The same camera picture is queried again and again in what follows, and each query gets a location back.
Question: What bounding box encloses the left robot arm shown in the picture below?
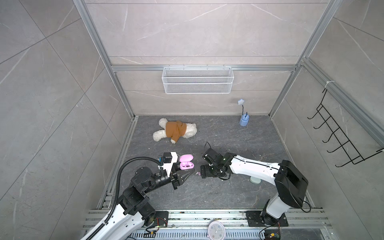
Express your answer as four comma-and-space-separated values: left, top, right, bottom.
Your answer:
83, 152, 195, 240

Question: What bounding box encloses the mint green charging case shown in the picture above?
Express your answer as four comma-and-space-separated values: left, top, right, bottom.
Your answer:
250, 177, 262, 185

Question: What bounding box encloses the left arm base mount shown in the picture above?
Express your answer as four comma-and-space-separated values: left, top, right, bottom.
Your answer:
146, 211, 169, 228

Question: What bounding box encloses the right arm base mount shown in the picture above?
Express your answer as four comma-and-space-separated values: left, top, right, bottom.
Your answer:
246, 211, 289, 227

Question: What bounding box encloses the white wire wall basket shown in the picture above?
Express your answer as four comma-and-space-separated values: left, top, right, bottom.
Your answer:
162, 67, 234, 95

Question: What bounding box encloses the white plush dog brown shirt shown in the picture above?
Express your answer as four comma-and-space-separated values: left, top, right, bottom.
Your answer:
153, 118, 198, 144

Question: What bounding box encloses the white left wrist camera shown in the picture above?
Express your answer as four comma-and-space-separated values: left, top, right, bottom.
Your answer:
162, 152, 178, 177

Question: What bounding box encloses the black wall hook rack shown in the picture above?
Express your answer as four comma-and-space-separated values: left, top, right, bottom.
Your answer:
307, 89, 384, 168

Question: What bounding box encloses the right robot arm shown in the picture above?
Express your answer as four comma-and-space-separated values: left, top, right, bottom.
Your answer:
201, 148, 309, 225

